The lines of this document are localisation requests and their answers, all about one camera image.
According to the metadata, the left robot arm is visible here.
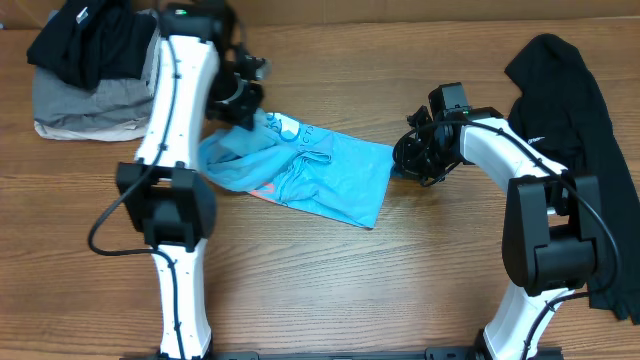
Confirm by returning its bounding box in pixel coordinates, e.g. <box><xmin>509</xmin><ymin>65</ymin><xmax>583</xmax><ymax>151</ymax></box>
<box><xmin>116</xmin><ymin>1</ymin><xmax>270</xmax><ymax>359</ymax></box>

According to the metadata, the black folded garment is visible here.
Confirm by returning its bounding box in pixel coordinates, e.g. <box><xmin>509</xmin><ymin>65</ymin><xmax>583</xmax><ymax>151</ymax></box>
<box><xmin>26</xmin><ymin>0</ymin><xmax>157</xmax><ymax>90</ymax></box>

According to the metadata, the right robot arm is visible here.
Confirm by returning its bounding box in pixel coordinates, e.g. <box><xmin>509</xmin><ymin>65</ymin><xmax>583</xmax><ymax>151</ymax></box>
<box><xmin>392</xmin><ymin>83</ymin><xmax>613</xmax><ymax>360</ymax></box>

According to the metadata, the grey folded garment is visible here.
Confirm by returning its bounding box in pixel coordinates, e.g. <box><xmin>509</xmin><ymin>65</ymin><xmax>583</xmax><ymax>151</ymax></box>
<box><xmin>32</xmin><ymin>31</ymin><xmax>159</xmax><ymax>132</ymax></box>

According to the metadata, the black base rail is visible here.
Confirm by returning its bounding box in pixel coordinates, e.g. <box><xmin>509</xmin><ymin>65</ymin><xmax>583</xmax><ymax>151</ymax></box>
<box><xmin>205</xmin><ymin>347</ymin><xmax>473</xmax><ymax>360</ymax></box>

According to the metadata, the beige folded garment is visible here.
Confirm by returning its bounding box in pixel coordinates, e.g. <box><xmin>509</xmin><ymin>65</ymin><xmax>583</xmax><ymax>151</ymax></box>
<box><xmin>34</xmin><ymin>118</ymin><xmax>149</xmax><ymax>142</ymax></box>

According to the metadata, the light blue t-shirt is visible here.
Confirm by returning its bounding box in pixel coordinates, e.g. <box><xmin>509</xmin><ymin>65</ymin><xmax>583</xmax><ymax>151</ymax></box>
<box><xmin>198</xmin><ymin>109</ymin><xmax>393</xmax><ymax>228</ymax></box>

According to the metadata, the black unfolded garment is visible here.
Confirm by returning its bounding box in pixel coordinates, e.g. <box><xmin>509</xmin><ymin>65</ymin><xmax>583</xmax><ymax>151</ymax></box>
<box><xmin>505</xmin><ymin>34</ymin><xmax>639</xmax><ymax>325</ymax></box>

